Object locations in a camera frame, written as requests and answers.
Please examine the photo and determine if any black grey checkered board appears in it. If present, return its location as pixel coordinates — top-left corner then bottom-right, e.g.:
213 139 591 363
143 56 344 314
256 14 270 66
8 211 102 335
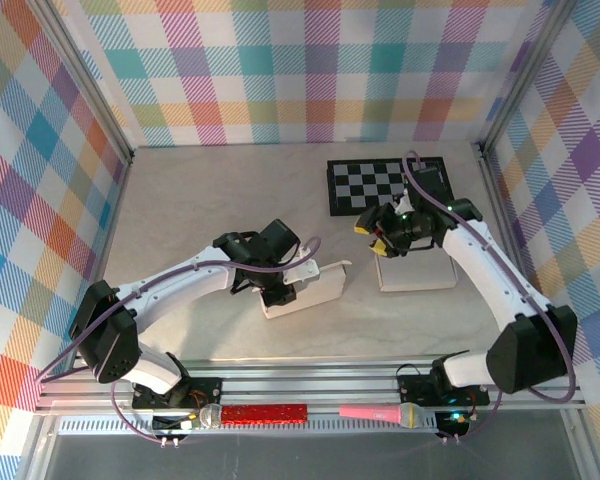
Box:
326 156 456 217

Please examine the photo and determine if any red glitter toy microphone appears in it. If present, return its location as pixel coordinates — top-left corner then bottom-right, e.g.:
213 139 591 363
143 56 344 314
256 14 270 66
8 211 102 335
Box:
198 402 309 430

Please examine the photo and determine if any pink toy microphone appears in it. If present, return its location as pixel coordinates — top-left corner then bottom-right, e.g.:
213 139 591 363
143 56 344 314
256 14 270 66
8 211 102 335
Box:
338 402 425 430

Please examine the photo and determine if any small electronics board green light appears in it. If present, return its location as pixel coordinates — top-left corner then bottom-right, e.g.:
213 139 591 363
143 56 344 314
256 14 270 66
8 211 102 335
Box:
435 409 472 437

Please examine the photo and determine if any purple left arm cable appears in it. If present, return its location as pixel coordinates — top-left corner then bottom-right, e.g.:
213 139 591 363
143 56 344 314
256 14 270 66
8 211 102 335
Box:
35 236 324 446

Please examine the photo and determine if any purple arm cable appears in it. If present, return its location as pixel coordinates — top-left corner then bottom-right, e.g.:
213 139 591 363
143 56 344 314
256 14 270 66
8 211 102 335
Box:
402 149 579 446
35 236 324 446

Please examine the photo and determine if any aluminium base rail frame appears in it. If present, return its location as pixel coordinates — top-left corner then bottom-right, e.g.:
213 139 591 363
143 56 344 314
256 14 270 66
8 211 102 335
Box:
34 355 587 417

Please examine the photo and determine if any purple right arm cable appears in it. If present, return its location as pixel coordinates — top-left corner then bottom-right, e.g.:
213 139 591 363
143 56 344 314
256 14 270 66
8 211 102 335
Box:
402 149 579 446

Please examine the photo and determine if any aluminium side rail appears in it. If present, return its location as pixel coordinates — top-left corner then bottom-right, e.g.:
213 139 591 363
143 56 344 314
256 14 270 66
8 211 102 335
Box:
478 144 554 369
67 149 136 374

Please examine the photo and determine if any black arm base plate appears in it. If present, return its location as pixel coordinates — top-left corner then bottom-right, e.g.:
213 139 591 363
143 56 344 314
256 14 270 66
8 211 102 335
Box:
131 375 225 410
397 373 491 407

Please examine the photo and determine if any aluminium corner post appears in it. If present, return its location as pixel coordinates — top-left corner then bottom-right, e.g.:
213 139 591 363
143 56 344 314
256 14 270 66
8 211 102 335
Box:
478 0 579 159
27 0 135 164

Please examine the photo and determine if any white slotted cable duct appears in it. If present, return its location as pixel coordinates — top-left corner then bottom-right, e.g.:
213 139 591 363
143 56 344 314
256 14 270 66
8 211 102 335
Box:
57 413 439 437

